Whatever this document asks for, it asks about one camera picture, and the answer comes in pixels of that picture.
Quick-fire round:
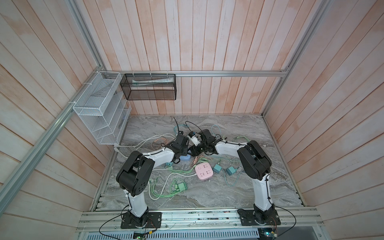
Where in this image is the white power cord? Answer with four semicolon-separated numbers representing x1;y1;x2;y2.
113;134;176;160

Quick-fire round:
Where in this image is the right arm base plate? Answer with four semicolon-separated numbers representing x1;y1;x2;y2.
237;209;281;226

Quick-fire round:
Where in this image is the teal USB cable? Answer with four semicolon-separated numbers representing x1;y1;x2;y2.
221;167;242;187

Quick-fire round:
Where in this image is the black mesh basket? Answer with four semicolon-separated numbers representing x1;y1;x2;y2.
120;73;177;101

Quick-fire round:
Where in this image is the light green USB charger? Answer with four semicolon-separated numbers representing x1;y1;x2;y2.
175;183;187;193

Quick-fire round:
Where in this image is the aluminium front rail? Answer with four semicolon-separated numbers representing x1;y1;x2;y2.
76;207;325;232

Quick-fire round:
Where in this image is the blue power strip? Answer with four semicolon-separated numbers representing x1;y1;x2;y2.
179;154;191;161

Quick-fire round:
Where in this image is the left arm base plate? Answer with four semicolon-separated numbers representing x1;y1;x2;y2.
121;212;162;229

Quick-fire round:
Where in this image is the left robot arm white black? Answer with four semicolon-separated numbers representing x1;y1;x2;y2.
116;134;189;218

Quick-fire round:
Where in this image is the pink power strip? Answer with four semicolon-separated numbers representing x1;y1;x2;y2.
195;162;214;181

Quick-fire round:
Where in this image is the white wire mesh shelf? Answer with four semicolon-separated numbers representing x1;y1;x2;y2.
73;72;132;145

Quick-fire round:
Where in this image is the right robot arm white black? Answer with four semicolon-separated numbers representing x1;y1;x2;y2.
188;130;273;212

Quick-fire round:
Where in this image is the teal USB charger with green cable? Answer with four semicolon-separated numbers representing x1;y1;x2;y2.
213;164;222;174

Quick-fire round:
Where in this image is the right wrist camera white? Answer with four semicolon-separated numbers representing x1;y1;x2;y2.
188;132;201;146

